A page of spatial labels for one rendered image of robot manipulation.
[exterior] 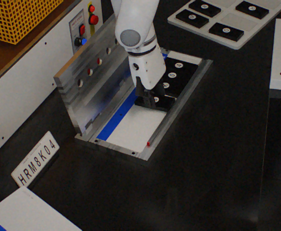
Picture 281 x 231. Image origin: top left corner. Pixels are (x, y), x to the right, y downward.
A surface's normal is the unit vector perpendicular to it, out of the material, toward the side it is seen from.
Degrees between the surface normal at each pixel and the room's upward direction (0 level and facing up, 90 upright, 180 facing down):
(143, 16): 80
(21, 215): 0
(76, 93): 75
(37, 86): 90
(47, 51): 90
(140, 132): 0
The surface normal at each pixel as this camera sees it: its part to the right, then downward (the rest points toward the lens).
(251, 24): -0.04, -0.74
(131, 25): -0.12, 0.57
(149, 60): 0.81, 0.12
